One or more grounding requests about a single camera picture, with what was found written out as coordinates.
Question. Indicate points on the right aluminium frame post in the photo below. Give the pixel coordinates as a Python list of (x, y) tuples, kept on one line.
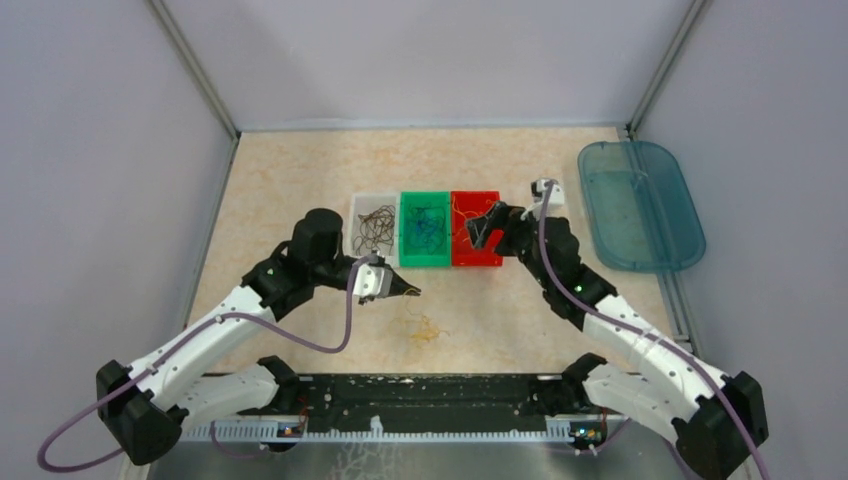
[(685, 30)]

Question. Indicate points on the white plastic bin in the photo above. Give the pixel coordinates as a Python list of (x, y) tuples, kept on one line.
[(372, 224)]

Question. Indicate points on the white slotted cable duct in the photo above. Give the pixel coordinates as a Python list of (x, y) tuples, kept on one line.
[(272, 432)]

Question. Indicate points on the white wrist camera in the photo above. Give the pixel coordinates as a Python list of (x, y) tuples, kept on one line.
[(546, 191), (372, 282)]

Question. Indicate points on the teal transparent plastic basin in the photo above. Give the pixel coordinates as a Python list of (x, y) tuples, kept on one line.
[(639, 208)]

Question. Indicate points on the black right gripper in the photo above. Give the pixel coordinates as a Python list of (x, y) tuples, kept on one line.
[(504, 216)]

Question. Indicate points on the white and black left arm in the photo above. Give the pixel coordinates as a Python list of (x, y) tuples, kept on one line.
[(149, 404)]

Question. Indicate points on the red plastic bin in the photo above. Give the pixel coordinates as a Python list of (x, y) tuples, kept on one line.
[(465, 205)]

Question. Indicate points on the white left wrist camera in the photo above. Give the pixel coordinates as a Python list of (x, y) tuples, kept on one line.
[(372, 282)]

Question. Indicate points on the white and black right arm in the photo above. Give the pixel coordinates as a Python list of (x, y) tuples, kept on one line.
[(714, 421)]

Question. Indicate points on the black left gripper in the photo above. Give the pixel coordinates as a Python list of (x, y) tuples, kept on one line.
[(399, 284)]

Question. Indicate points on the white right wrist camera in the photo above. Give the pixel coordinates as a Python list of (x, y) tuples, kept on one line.
[(546, 191)]

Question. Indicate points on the green plastic bin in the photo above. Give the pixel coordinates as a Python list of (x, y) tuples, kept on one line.
[(425, 229)]

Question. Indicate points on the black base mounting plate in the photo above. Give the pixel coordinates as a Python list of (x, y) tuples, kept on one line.
[(439, 404)]

